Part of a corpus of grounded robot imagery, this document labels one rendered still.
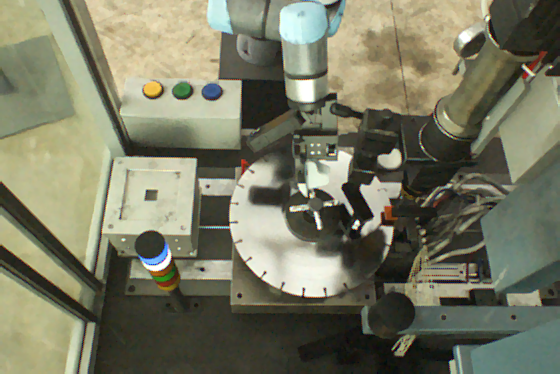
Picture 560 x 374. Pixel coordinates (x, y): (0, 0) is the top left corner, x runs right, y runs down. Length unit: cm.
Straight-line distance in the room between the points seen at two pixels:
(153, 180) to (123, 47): 153
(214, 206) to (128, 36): 154
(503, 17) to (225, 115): 73
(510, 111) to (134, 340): 86
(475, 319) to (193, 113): 73
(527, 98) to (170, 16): 221
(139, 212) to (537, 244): 75
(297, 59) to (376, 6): 200
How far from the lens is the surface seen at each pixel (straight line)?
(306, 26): 80
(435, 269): 120
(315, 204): 94
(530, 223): 65
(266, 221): 98
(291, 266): 95
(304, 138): 87
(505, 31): 57
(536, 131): 61
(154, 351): 114
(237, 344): 112
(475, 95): 65
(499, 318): 93
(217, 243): 117
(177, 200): 106
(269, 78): 142
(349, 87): 239
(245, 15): 91
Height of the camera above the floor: 186
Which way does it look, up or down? 62 degrees down
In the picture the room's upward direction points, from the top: 7 degrees clockwise
